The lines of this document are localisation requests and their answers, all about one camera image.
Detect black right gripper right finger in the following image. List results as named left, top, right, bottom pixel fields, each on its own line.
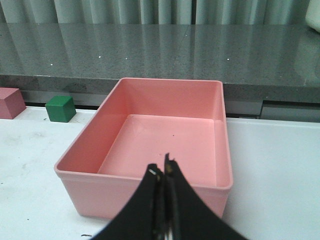
left=164, top=153, right=246, bottom=240

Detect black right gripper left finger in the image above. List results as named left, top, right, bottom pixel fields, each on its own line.
left=93, top=163, right=164, bottom=240

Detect pink plastic bin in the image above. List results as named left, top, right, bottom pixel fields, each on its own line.
left=54, top=77, right=233, bottom=219

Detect green cube block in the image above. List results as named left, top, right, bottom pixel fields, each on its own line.
left=45, top=95, right=76, bottom=123

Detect grey stone counter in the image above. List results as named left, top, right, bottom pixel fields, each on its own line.
left=0, top=22, right=320, bottom=121

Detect pink cube block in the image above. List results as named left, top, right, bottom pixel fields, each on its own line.
left=0, top=87, right=26, bottom=120

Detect white appliance on counter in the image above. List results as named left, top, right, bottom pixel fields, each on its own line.
left=305, top=0, right=320, bottom=33

